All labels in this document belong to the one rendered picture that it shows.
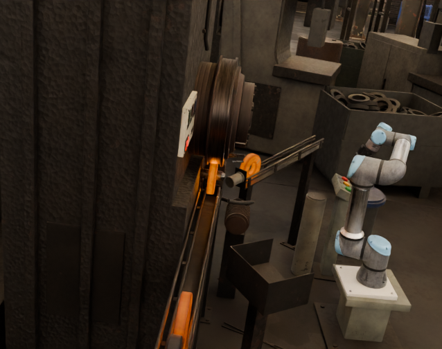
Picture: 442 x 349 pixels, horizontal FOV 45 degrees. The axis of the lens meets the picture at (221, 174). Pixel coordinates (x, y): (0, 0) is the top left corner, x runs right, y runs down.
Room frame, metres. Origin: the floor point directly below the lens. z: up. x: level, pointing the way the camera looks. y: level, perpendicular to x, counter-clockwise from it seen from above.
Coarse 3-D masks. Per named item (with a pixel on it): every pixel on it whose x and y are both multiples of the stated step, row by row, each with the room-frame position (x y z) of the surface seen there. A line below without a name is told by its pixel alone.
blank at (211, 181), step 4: (212, 164) 2.21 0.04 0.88; (216, 164) 2.22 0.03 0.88; (212, 168) 2.19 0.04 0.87; (216, 168) 2.20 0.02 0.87; (212, 172) 2.18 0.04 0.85; (216, 172) 2.21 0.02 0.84; (212, 176) 2.17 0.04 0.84; (208, 180) 2.17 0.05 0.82; (212, 180) 2.17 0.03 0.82; (208, 184) 2.17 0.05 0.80; (212, 184) 2.17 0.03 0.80; (208, 188) 2.17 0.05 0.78; (212, 188) 2.17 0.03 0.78; (208, 192) 2.18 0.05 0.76; (212, 192) 2.18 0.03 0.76
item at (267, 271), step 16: (272, 240) 1.90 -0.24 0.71; (240, 256) 1.73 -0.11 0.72; (256, 256) 1.87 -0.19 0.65; (240, 272) 1.72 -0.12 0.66; (256, 272) 1.64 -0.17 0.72; (272, 272) 1.84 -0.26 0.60; (240, 288) 1.71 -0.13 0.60; (256, 288) 1.63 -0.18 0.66; (272, 288) 1.59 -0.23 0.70; (288, 288) 1.63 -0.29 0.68; (304, 288) 1.67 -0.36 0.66; (256, 304) 1.62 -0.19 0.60; (272, 304) 1.60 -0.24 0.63; (288, 304) 1.64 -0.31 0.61; (304, 304) 1.68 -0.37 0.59; (256, 320) 1.73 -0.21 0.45; (256, 336) 1.73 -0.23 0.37
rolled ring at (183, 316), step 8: (184, 296) 1.35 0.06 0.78; (192, 296) 1.40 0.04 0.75; (184, 304) 1.32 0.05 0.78; (184, 312) 1.29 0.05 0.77; (176, 320) 1.28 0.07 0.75; (184, 320) 1.28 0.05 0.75; (176, 328) 1.26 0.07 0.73; (184, 328) 1.26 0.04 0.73; (184, 336) 1.26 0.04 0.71; (184, 344) 1.32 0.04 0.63
